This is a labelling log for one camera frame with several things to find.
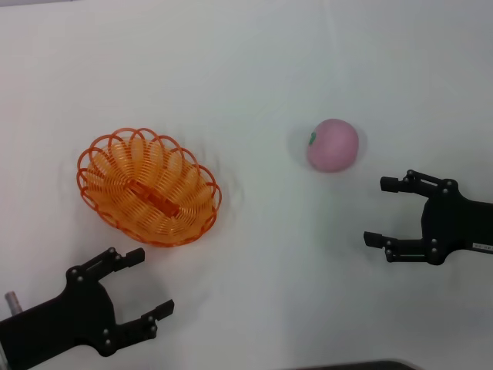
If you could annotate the pink toy peach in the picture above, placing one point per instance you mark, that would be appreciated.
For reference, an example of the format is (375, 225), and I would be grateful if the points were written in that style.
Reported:
(335, 146)

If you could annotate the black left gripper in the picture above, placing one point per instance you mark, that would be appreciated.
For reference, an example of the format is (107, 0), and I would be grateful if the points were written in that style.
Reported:
(77, 312)

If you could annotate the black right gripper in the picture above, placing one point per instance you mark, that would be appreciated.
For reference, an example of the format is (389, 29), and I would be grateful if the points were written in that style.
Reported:
(454, 223)

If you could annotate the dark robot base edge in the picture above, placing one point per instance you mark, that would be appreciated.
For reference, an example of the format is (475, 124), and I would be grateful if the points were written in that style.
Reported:
(366, 366)

